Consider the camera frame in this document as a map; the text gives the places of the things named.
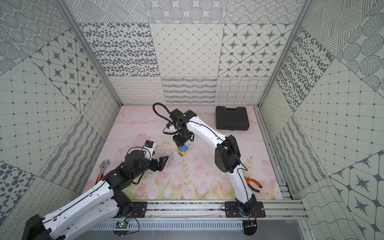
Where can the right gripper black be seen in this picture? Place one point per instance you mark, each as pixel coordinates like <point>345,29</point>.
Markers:
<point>179,141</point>

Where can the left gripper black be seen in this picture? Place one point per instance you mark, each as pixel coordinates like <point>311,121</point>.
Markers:
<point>155,164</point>

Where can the light blue long lego brick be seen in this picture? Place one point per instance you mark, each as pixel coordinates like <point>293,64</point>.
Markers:
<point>183,148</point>

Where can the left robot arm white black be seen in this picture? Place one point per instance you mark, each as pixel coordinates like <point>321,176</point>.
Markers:
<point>65,223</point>

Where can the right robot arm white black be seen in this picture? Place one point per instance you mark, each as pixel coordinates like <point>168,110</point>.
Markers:
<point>227,154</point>

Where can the black plastic tool case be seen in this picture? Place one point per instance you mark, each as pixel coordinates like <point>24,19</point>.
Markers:
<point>233,119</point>

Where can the left controller board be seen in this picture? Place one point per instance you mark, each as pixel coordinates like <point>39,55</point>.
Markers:
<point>121,229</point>

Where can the controller board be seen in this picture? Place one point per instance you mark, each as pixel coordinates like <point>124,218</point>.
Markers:
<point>121,229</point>
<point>250,227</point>

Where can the right controller board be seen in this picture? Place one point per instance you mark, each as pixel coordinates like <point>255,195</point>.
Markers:
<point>250,227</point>

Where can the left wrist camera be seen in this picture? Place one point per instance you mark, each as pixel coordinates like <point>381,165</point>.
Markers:
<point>149,149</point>

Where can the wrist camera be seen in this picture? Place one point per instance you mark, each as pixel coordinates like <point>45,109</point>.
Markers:
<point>149,149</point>
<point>173,126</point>

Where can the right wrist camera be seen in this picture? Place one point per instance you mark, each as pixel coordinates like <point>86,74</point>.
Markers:
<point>173,126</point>

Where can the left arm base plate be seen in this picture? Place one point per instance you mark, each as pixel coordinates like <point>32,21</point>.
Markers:
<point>134,210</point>

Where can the orange handled adjustable wrench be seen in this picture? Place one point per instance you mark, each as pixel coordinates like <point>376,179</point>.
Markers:
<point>103,167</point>

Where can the orange handled pliers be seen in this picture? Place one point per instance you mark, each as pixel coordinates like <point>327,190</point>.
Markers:
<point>253,184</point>

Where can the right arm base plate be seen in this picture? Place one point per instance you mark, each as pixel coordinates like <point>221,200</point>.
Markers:
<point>232,210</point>

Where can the aluminium mounting rail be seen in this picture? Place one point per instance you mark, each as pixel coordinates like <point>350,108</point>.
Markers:
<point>198,210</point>

